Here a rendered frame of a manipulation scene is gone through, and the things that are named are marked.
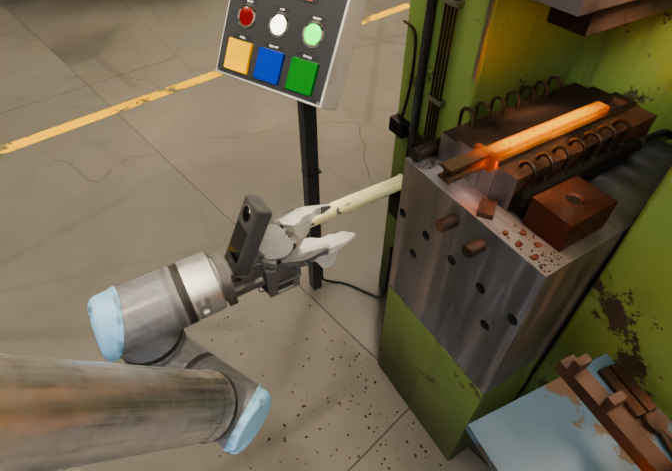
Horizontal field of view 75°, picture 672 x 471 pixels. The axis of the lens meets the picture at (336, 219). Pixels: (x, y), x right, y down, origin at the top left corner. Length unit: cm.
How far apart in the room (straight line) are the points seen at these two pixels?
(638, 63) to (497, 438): 86
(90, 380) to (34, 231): 210
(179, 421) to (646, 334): 83
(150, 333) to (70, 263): 165
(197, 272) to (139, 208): 178
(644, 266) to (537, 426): 35
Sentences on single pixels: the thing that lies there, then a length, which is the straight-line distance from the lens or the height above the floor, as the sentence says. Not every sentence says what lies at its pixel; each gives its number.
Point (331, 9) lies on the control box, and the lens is 107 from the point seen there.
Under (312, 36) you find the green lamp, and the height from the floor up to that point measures 109.
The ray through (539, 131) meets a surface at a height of 101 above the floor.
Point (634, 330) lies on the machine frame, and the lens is 105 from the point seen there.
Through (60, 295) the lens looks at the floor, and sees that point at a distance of 216.
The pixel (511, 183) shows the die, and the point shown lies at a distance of 86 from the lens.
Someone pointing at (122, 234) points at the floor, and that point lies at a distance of 229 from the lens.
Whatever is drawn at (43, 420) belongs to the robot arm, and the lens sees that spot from 39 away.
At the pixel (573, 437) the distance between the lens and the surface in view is 85.
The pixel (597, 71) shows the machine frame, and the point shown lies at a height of 100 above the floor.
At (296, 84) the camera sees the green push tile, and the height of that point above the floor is 99.
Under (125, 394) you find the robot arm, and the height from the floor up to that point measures 111.
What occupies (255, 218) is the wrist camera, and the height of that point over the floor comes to 108.
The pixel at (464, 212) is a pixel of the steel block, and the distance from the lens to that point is 88.
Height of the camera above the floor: 149
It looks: 44 degrees down
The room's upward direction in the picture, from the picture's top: straight up
